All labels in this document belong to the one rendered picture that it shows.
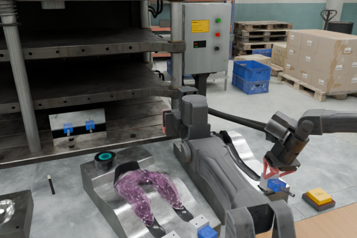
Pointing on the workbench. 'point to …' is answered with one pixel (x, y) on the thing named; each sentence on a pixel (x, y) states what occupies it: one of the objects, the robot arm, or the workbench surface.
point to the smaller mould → (16, 214)
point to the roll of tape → (105, 160)
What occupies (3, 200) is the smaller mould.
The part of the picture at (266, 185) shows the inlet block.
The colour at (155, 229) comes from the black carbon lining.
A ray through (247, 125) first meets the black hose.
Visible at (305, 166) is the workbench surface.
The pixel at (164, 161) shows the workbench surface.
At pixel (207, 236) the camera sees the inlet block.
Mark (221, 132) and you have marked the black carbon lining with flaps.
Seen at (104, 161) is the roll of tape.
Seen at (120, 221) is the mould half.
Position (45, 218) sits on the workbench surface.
